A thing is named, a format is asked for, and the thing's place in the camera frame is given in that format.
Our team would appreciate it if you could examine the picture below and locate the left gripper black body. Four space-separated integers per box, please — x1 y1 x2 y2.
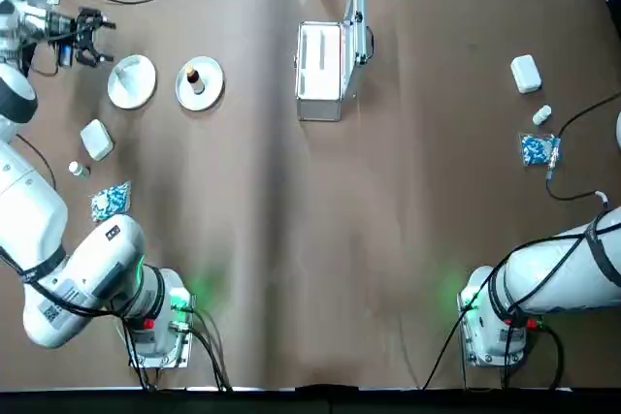
47 11 93 52

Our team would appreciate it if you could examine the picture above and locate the hydrogen peroxide bottle green label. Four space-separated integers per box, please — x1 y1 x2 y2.
115 62 142 94

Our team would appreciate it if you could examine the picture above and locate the brown iodophor bottle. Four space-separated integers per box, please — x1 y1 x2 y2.
185 60 207 96

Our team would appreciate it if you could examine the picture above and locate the silver aluminium medical kit case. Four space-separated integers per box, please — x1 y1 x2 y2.
293 0 376 123

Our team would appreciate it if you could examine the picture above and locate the white round plate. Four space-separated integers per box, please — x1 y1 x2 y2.
107 53 158 111

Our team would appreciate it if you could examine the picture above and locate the gray round plate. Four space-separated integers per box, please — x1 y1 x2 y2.
174 56 226 112

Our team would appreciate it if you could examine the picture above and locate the white plastic pill box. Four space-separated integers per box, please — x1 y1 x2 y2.
509 54 541 95
79 118 115 162

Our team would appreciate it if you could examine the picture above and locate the bag of blue white capsules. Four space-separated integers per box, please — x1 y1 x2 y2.
518 131 565 169
89 180 134 224

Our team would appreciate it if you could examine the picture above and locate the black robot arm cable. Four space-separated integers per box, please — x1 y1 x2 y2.
0 38 161 326
543 92 621 203

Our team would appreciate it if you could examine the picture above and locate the black base cable bundle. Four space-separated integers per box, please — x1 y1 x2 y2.
114 305 235 393
420 315 568 393

